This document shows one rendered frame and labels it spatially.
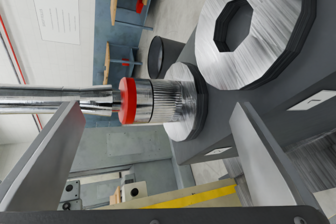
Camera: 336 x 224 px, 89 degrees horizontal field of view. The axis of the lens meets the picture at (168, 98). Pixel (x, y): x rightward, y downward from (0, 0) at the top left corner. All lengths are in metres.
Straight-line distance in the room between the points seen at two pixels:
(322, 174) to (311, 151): 0.03
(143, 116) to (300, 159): 0.25
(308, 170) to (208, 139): 0.20
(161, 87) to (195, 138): 0.06
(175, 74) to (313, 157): 0.23
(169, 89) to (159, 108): 0.02
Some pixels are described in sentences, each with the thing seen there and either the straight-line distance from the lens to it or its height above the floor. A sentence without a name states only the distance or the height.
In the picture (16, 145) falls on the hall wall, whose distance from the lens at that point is 10.03.
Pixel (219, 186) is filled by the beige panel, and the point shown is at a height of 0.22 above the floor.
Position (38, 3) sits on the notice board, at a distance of 4.95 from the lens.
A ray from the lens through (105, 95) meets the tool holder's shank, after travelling 0.16.
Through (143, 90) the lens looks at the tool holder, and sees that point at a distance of 0.16.
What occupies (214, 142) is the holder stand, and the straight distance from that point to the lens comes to 0.16.
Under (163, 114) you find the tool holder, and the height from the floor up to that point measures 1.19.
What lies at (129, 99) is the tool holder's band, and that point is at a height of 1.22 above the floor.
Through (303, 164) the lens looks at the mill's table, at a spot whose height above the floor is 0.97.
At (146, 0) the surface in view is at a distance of 4.05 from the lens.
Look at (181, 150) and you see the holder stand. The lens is 0.21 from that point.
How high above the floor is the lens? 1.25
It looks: 24 degrees down
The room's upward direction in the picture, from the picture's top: 89 degrees counter-clockwise
